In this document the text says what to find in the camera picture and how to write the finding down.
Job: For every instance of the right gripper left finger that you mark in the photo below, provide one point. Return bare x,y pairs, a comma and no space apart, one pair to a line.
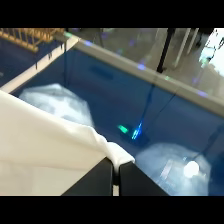
95,182

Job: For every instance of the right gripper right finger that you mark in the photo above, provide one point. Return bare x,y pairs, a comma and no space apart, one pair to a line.
136,183

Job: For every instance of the white garment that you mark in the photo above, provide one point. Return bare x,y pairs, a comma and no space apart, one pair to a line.
43,146

